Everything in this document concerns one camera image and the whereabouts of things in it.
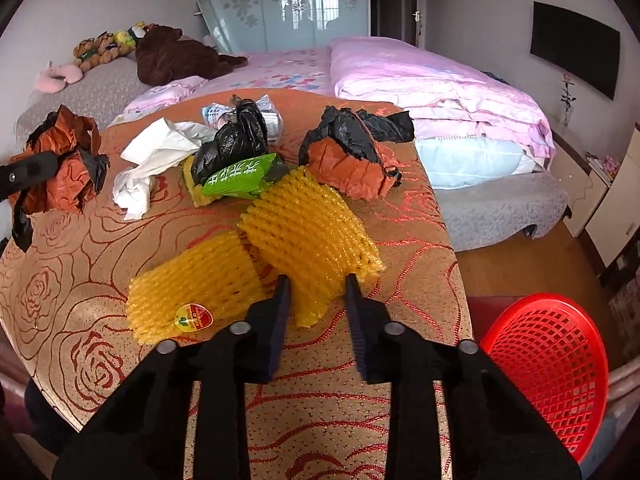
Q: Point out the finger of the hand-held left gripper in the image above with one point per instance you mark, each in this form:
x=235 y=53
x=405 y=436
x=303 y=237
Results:
x=25 y=172

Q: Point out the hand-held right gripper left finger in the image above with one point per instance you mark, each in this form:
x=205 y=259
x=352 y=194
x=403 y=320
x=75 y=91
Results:
x=277 y=330

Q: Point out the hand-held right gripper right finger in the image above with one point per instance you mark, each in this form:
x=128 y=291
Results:
x=361 y=332

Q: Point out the orange and black bag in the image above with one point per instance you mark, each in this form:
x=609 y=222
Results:
x=70 y=185

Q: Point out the yellow foam net with sticker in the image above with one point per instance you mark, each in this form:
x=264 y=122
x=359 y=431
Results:
x=190 y=280

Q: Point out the large yellow foam net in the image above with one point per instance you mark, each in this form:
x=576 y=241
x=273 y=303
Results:
x=300 y=230

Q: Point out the white tissue paper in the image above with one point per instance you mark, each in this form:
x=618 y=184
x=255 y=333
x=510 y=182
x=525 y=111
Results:
x=155 y=152

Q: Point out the green snack packet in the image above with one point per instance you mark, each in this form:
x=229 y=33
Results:
x=240 y=176

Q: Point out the clothes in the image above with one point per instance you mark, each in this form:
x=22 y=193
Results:
x=345 y=165

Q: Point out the red plastic basket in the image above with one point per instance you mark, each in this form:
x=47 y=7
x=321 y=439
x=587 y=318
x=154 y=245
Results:
x=550 y=360

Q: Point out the pink plush toy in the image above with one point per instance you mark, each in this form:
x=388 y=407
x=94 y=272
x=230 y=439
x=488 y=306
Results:
x=57 y=76

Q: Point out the yellow and brown plush toy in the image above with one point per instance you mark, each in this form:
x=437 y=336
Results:
x=100 y=50

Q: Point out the orange rose-patterned blanket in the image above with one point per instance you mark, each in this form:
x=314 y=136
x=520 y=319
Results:
x=100 y=310

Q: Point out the yellow foam piece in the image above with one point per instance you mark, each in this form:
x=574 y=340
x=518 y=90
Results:
x=197 y=190

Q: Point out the grey upholstered bed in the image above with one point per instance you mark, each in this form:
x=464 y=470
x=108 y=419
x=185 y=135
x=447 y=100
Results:
x=500 y=210

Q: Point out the brown teddy bear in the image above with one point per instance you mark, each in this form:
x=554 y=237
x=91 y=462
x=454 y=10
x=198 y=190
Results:
x=175 y=57

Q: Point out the light blue pillow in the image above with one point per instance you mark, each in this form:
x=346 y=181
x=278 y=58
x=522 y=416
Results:
x=465 y=165

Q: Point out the black plastic bag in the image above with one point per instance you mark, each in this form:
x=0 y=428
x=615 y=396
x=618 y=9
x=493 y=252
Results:
x=235 y=135

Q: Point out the white printed plastic wrapper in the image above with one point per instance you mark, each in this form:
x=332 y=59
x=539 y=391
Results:
x=273 y=121

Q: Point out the low white cabinet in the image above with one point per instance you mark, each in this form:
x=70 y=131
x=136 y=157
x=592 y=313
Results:
x=575 y=195

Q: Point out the pink floral bed sheet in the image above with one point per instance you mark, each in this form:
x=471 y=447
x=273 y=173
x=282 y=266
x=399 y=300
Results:
x=280 y=75

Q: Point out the pink quilt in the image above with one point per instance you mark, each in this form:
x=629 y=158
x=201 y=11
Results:
x=400 y=75

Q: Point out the patterned storage box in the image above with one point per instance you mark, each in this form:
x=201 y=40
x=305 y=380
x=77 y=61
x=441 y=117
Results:
x=627 y=310

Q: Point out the flower-patterned glass wardrobe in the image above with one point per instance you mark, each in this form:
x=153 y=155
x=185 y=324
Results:
x=240 y=10

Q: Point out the tall white cabinet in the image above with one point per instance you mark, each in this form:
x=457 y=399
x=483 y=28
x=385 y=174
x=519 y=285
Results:
x=617 y=220

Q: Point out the rose in glass vase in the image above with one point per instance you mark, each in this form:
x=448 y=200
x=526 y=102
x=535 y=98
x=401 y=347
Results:
x=566 y=100

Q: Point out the dark wooden door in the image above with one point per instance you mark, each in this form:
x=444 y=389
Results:
x=400 y=5

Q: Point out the black wall television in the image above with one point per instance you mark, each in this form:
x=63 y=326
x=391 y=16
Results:
x=575 y=45

